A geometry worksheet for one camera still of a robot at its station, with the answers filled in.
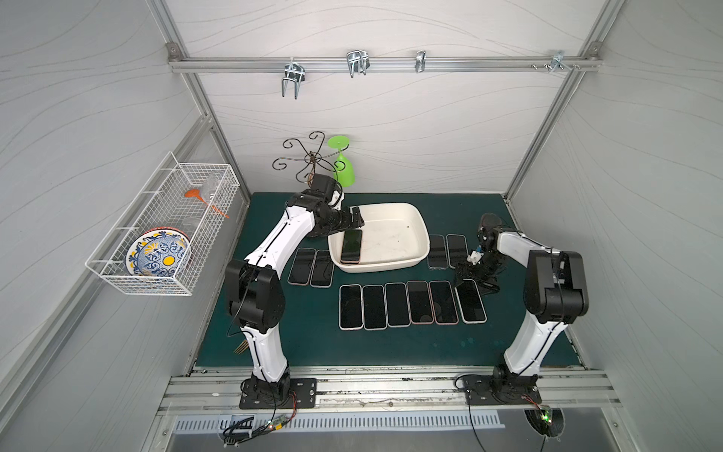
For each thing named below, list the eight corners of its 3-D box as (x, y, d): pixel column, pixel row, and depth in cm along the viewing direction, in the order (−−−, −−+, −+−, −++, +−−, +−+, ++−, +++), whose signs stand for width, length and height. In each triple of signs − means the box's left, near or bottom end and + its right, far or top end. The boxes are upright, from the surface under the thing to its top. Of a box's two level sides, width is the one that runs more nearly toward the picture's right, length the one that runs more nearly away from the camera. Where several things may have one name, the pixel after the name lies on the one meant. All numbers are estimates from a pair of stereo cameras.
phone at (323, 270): (313, 287, 95) (310, 279, 90) (317, 258, 102) (314, 249, 98) (332, 287, 95) (330, 279, 90) (335, 258, 102) (333, 249, 98)
